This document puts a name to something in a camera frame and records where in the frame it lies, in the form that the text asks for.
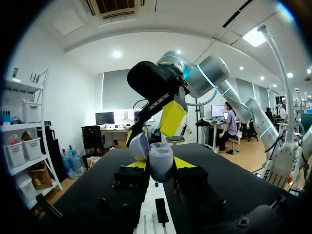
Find pale lilac earbud case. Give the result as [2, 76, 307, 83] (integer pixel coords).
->
[128, 133, 175, 183]

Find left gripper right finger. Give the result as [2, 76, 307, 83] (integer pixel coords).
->
[173, 157, 230, 234]

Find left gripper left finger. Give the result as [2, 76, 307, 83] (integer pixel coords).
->
[73, 160, 150, 234]

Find white plate with black stands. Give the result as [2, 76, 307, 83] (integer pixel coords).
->
[133, 179, 177, 234]

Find white cable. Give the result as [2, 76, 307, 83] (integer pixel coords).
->
[187, 85, 220, 107]

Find person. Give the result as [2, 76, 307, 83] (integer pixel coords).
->
[214, 101, 239, 155]

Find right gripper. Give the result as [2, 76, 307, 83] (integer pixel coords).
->
[125, 60, 191, 148]

